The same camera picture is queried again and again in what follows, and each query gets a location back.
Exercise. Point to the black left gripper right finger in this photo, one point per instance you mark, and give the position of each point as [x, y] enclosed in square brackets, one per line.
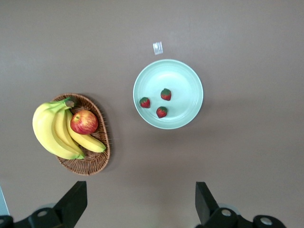
[206, 209]

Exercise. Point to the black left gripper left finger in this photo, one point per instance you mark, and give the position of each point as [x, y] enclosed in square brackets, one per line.
[71, 204]

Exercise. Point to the red strawberry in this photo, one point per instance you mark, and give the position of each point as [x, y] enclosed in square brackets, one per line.
[166, 94]
[162, 112]
[145, 102]

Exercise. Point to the pale green round plate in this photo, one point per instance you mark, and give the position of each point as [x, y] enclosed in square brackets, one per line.
[183, 78]

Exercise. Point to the brown wicker basket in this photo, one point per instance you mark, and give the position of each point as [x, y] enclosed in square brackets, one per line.
[92, 164]

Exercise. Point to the brown table cover sheet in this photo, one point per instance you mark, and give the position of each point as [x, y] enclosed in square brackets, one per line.
[213, 154]

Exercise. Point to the yellow banana bunch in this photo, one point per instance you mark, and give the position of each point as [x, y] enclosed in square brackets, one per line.
[47, 128]

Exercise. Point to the red apple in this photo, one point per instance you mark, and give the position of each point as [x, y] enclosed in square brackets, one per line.
[84, 122]

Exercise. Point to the clear tape piece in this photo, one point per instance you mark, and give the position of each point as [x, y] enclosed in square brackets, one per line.
[157, 48]

